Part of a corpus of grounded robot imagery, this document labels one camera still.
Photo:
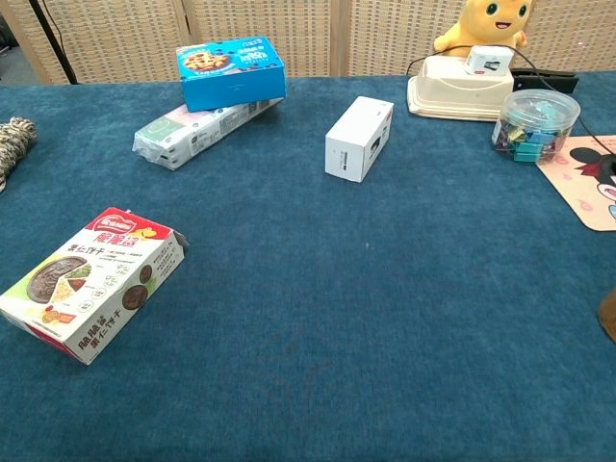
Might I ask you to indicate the cartoon girl mouse pad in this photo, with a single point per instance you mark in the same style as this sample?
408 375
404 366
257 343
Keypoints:
577 192

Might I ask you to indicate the blue table cloth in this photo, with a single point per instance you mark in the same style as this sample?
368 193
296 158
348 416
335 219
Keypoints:
337 313

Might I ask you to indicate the white rectangular carton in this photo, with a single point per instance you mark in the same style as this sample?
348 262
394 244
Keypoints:
353 139

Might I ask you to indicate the plastic-wrapped white tissue pack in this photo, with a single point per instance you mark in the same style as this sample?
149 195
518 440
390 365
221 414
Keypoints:
192 137

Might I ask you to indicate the blue cookie box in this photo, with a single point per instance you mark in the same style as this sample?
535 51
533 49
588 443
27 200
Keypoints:
231 82

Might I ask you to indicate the beige lidded food container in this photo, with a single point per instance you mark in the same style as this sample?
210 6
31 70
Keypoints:
457 94

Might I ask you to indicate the red white biscuit box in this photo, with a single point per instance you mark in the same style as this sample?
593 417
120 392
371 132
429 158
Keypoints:
91 289

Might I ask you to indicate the small white cube box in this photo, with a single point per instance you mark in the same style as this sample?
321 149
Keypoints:
486 61

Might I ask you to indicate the clear jar of binder clips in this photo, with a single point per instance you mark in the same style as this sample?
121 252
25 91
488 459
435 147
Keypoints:
539 125

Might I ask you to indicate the woven folding screen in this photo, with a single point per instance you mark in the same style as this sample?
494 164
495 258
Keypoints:
120 38

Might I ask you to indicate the yellow plush toy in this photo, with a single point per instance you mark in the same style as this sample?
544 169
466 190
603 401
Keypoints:
481 24

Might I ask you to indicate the black stapler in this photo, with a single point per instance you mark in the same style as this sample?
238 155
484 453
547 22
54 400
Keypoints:
544 81

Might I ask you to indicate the black tripod stand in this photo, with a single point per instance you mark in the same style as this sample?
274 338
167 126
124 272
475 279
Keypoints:
50 43

